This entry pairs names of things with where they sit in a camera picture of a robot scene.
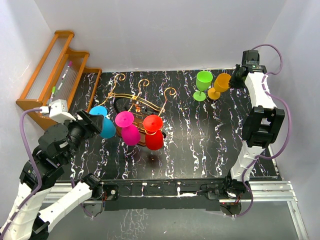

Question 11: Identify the wooden shelf rack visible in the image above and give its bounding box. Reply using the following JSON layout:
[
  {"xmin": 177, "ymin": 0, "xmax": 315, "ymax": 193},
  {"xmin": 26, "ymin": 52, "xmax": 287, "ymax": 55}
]
[{"xmin": 15, "ymin": 30, "xmax": 103, "ymax": 138}]

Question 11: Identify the purple capped marker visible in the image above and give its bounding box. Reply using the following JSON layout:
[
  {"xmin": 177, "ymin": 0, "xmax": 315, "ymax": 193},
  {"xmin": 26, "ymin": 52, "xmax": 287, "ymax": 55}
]
[{"xmin": 61, "ymin": 61, "xmax": 73, "ymax": 80}]

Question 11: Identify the green wine glass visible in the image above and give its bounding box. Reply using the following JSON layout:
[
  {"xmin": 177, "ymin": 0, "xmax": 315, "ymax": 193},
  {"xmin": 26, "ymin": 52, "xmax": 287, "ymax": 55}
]
[{"xmin": 193, "ymin": 70, "xmax": 213, "ymax": 102}]

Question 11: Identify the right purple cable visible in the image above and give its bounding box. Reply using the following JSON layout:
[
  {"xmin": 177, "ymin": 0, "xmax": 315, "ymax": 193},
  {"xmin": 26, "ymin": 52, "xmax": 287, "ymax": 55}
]
[{"xmin": 234, "ymin": 43, "xmax": 293, "ymax": 218}]

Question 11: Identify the aluminium base frame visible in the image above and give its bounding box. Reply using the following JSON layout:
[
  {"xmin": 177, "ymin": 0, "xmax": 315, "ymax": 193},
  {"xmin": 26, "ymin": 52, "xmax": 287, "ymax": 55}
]
[{"xmin": 31, "ymin": 147, "xmax": 309, "ymax": 240}]

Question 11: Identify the orange yellow wine glass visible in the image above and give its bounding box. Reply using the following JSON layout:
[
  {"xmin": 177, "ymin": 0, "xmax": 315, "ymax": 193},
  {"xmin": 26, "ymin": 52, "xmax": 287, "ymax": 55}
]
[{"xmin": 207, "ymin": 73, "xmax": 231, "ymax": 100}]

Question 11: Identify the green capped marker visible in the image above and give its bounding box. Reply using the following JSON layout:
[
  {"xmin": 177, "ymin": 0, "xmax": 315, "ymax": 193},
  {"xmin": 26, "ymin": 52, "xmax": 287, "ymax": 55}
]
[{"xmin": 48, "ymin": 86, "xmax": 56, "ymax": 107}]

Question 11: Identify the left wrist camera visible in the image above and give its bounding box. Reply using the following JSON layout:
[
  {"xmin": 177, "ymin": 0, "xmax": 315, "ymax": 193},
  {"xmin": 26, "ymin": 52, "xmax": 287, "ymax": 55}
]
[{"xmin": 40, "ymin": 99, "xmax": 76, "ymax": 124}]

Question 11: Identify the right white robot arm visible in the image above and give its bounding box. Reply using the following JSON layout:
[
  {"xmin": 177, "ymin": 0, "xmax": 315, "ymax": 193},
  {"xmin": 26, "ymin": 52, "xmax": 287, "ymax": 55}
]
[{"xmin": 222, "ymin": 49, "xmax": 285, "ymax": 199}]

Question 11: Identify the magenta wine glass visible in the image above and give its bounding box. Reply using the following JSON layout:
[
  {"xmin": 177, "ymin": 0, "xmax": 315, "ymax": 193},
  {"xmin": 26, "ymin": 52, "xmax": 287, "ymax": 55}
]
[{"xmin": 115, "ymin": 111, "xmax": 141, "ymax": 146}]

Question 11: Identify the purple cable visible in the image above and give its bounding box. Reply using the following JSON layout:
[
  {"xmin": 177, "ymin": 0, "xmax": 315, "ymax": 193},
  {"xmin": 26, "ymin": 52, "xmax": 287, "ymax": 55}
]
[
  {"xmin": 0, "ymin": 107, "xmax": 51, "ymax": 235},
  {"xmin": 234, "ymin": 43, "xmax": 293, "ymax": 218}
]

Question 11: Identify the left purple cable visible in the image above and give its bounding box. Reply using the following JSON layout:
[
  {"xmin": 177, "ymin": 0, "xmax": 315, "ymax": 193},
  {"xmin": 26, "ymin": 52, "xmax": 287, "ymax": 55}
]
[{"xmin": 0, "ymin": 107, "xmax": 51, "ymax": 235}]

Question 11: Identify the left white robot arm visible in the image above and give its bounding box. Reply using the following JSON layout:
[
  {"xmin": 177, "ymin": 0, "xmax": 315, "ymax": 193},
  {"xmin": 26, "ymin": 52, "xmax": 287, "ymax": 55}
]
[{"xmin": 0, "ymin": 107, "xmax": 105, "ymax": 240}]

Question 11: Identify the gold wire wine glass rack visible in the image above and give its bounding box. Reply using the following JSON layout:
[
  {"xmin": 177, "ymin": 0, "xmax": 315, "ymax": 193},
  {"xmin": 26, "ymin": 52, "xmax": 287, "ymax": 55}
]
[{"xmin": 99, "ymin": 73, "xmax": 177, "ymax": 149}]

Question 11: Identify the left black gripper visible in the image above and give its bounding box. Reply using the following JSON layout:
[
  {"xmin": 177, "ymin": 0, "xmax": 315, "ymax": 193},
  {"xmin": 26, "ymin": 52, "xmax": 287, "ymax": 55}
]
[{"xmin": 58, "ymin": 108, "xmax": 104, "ymax": 163}]

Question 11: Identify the red wine glass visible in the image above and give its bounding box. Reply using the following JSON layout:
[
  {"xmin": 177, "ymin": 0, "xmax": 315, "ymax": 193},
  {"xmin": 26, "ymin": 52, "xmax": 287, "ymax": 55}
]
[{"xmin": 143, "ymin": 114, "xmax": 164, "ymax": 151}]

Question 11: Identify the blue wine glass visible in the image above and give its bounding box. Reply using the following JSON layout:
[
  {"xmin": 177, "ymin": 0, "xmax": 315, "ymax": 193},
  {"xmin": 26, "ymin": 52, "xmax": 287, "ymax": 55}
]
[{"xmin": 89, "ymin": 105, "xmax": 116, "ymax": 139}]

